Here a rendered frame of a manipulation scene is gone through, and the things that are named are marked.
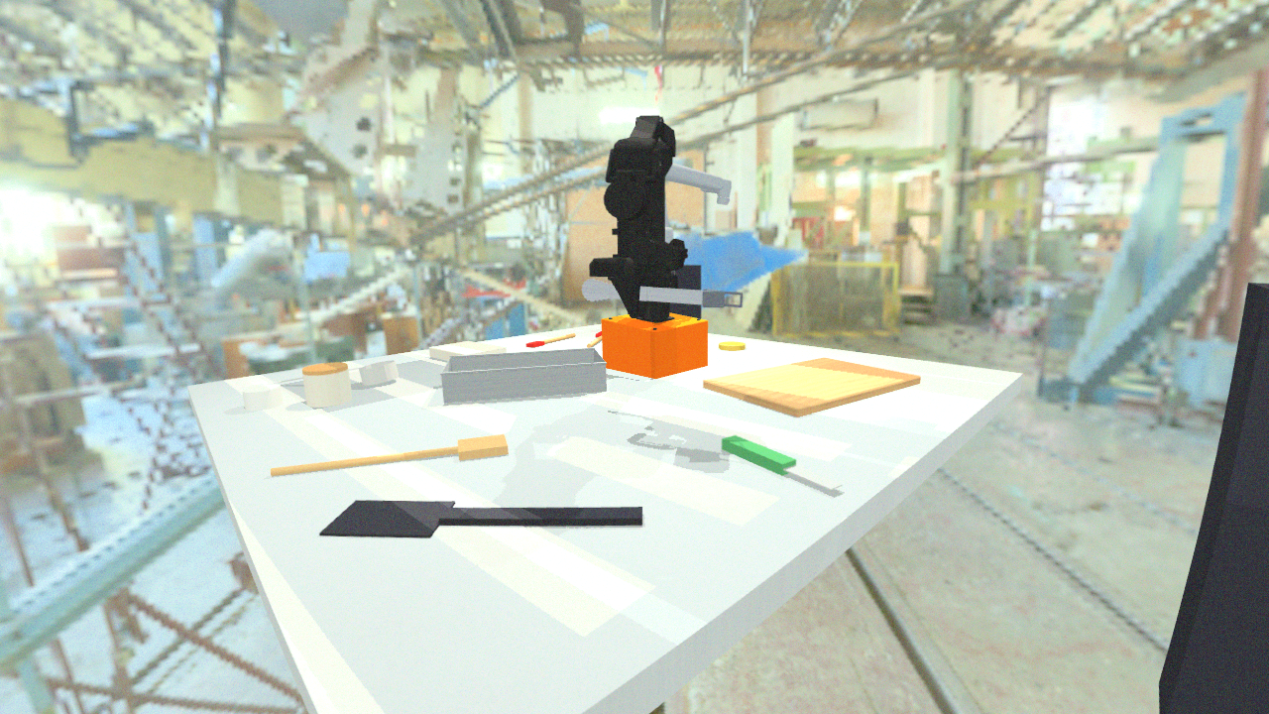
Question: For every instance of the cream cylindrical container with orange lid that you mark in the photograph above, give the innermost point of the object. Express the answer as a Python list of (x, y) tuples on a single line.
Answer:
[(327, 384)]

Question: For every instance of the white short cylinder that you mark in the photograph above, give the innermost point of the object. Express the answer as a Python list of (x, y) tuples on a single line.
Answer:
[(257, 398)]

